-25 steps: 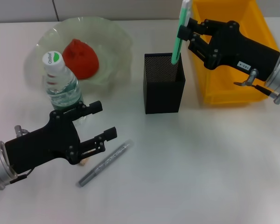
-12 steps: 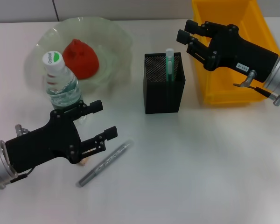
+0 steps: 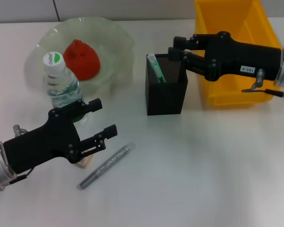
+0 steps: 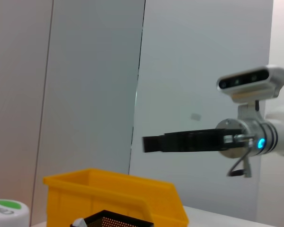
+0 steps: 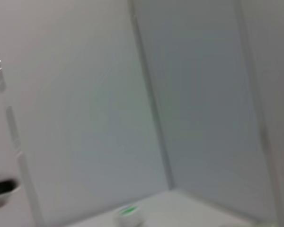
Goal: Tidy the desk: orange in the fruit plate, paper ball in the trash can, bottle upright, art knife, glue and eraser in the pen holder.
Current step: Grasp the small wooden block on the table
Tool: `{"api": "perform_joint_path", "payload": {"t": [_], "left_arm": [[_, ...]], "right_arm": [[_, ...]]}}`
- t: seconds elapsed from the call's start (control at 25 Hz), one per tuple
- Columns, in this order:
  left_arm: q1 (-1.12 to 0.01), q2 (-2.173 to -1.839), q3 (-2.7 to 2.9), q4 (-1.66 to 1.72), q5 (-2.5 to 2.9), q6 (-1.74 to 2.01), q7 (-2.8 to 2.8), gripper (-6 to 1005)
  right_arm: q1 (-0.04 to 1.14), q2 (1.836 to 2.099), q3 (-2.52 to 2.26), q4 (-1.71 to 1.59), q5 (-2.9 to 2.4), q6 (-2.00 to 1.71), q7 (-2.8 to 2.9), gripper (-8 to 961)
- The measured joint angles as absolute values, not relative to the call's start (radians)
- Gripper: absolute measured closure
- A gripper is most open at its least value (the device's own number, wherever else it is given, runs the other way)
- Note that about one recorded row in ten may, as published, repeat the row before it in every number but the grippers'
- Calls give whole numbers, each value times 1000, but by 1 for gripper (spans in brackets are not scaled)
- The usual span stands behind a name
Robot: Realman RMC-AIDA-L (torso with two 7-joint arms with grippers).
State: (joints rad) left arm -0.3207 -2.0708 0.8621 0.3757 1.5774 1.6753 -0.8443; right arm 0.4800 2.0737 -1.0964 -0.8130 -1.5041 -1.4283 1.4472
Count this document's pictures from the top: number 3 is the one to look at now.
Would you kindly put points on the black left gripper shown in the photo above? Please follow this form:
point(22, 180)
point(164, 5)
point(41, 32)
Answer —
point(42, 144)

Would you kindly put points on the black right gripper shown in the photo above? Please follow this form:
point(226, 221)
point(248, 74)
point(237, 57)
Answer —
point(239, 56)

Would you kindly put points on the green utility knife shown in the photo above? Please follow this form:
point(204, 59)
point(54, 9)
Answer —
point(156, 68)

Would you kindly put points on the silver glitter pen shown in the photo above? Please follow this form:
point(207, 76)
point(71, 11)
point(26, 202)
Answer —
point(106, 165)

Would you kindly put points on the beige eraser with barcode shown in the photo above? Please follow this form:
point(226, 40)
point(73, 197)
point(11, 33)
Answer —
point(85, 162)

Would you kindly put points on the clear water bottle green label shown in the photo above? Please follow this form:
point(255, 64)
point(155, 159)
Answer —
point(61, 89)

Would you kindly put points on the red-orange plush orange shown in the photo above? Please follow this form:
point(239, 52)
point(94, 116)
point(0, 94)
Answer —
point(85, 61)

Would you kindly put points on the black mesh pen holder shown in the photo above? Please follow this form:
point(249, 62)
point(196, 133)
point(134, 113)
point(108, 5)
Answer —
point(165, 99)

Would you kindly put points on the green glass fruit plate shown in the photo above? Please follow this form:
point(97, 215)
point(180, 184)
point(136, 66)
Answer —
point(113, 42)

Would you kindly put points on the yellow plastic bin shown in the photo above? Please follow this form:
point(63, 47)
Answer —
point(251, 23)

